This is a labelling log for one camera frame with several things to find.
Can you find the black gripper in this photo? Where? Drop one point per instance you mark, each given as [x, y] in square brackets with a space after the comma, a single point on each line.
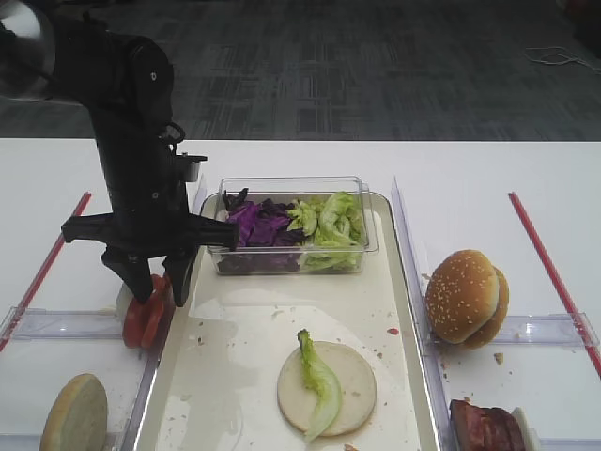
[150, 217]

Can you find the tomato slice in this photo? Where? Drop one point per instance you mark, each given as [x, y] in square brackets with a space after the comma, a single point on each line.
[143, 319]
[157, 312]

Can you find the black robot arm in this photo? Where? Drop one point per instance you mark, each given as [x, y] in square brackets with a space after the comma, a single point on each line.
[125, 83]

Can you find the tomato slice remaining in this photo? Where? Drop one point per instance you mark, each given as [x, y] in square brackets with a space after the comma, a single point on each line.
[132, 331]

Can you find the green lettuce shreds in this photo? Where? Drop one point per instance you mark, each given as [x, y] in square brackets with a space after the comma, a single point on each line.
[334, 223]

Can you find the lettuce leaf on bun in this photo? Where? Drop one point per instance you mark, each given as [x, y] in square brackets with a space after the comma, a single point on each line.
[319, 378]

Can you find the stack of meat patties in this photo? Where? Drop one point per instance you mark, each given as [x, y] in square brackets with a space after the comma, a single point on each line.
[485, 429]

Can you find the white pusher block left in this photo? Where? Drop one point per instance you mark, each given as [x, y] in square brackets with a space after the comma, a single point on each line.
[123, 300]

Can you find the white pusher block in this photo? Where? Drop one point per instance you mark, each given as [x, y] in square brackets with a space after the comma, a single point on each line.
[529, 435]
[123, 300]

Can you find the purple cabbage shreds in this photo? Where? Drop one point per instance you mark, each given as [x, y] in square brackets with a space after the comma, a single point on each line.
[262, 224]

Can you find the red strip left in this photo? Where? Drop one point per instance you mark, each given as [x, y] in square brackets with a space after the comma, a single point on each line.
[42, 272]

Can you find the red strip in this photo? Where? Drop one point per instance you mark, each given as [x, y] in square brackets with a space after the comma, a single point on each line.
[569, 306]
[42, 272]

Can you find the clear plastic salad box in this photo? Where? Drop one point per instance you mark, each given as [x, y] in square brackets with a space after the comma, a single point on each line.
[285, 190]

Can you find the clear divider left of tray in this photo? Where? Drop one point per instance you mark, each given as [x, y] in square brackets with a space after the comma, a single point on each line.
[138, 408]

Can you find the clear divider of tray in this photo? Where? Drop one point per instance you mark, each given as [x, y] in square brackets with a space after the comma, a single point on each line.
[138, 408]
[428, 351]

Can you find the upright bun slice left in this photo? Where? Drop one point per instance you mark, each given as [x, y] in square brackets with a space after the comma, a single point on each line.
[78, 417]

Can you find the bun bottom slice on tray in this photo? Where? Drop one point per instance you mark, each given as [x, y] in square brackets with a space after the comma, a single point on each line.
[358, 383]

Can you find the cream metal tray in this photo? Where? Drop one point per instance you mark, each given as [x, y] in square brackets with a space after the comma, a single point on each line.
[216, 384]

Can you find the clear divider right of tray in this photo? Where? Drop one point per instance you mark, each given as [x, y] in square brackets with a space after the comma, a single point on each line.
[428, 351]

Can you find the sesame bun top front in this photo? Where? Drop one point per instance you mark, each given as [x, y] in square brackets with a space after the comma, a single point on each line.
[462, 295]

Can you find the sesame bun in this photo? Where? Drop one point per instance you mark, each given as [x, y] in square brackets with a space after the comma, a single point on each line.
[462, 295]
[492, 327]

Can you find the sesame bun top rear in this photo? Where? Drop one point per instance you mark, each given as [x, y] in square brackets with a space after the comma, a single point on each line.
[492, 327]

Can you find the white pusher block right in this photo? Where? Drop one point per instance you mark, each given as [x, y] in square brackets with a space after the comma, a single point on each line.
[529, 435]

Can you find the red strip right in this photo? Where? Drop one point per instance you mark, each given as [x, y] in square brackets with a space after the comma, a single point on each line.
[569, 306]

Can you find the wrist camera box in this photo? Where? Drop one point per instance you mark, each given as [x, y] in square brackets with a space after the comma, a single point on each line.
[188, 166]

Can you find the clear rail upper left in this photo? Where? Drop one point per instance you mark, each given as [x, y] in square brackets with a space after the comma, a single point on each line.
[35, 323]

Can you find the clear rail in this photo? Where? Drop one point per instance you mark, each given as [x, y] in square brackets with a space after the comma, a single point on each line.
[35, 323]
[570, 445]
[556, 330]

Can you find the clear rail upper right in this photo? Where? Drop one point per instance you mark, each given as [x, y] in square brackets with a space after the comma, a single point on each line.
[556, 330]

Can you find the clear rail lower right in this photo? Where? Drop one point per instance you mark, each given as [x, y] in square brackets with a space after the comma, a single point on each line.
[570, 445]

